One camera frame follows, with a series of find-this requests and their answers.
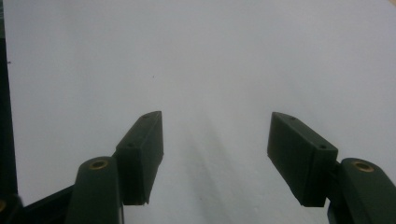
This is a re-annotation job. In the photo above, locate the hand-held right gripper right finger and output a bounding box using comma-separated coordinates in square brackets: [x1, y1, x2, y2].
[266, 111, 340, 208]

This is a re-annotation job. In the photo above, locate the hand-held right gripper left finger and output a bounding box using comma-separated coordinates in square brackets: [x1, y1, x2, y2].
[112, 110, 164, 206]

